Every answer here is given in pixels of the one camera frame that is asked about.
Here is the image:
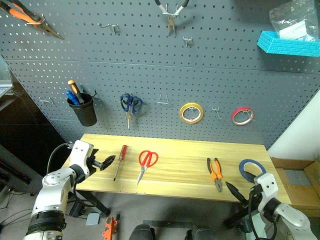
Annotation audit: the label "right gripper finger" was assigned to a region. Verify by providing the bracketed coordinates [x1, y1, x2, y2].
[225, 181, 249, 203]
[231, 190, 249, 209]

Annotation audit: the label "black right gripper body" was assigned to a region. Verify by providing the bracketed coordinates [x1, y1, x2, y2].
[239, 185, 263, 214]

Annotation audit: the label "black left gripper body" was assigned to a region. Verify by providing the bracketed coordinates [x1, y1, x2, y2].
[85, 148, 106, 177]

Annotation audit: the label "black plastic tool cup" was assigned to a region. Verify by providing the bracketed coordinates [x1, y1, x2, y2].
[66, 93, 98, 127]

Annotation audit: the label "black table leg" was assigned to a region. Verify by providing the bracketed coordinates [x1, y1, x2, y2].
[224, 204, 251, 229]
[75, 189, 112, 217]

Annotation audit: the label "blue tape roll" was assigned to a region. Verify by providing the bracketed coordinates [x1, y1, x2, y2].
[238, 158, 268, 183]

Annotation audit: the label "orange black combination pliers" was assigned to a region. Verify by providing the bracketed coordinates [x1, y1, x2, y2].
[206, 157, 224, 193]

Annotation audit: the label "brown cardboard box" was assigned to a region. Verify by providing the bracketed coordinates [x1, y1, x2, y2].
[270, 156, 320, 218]

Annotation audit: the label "grey foot pedal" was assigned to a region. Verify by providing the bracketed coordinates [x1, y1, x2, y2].
[85, 212, 101, 227]

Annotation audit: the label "dark rounded shape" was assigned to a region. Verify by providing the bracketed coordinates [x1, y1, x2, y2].
[128, 223, 156, 240]

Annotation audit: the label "orange black screwdriver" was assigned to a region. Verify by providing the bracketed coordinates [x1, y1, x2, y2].
[67, 79, 85, 105]

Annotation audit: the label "red tape roll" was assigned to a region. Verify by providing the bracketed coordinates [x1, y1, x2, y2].
[231, 107, 256, 127]

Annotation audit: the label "yellow tape roll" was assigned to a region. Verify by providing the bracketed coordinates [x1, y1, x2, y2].
[178, 101, 205, 125]

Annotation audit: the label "grey metal pegboard panel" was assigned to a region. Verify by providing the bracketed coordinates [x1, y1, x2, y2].
[0, 0, 320, 75]
[4, 59, 320, 151]

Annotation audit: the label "cyan plastic basket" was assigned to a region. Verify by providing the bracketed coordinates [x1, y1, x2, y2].
[257, 30, 320, 58]

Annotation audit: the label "orange black needle-nose pliers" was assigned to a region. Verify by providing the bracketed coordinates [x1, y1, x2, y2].
[0, 0, 65, 41]

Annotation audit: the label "clear plastic bag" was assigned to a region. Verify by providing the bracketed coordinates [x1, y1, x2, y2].
[268, 1, 320, 42]

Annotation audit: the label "red handled screwdriver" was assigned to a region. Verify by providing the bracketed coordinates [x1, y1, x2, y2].
[113, 144, 129, 182]

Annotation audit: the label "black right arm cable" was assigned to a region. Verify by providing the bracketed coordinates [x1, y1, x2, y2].
[243, 170, 261, 240]

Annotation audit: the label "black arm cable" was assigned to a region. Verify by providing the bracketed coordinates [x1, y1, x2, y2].
[46, 142, 76, 176]
[243, 170, 261, 240]

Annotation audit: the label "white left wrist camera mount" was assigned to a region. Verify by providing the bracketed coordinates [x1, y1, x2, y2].
[68, 139, 95, 176]

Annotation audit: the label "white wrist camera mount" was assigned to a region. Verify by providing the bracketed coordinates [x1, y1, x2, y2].
[68, 139, 95, 176]
[253, 172, 279, 219]

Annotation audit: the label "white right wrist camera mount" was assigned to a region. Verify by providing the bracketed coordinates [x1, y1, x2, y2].
[253, 172, 279, 219]

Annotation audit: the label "red handled scissors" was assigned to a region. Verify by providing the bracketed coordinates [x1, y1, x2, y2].
[136, 149, 160, 186]

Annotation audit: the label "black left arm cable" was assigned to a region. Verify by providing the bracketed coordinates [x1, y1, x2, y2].
[46, 142, 76, 176]

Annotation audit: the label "blue handled scissors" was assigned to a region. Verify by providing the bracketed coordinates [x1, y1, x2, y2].
[119, 92, 144, 130]

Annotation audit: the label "white handled pliers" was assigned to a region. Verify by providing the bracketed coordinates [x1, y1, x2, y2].
[154, 0, 191, 36]

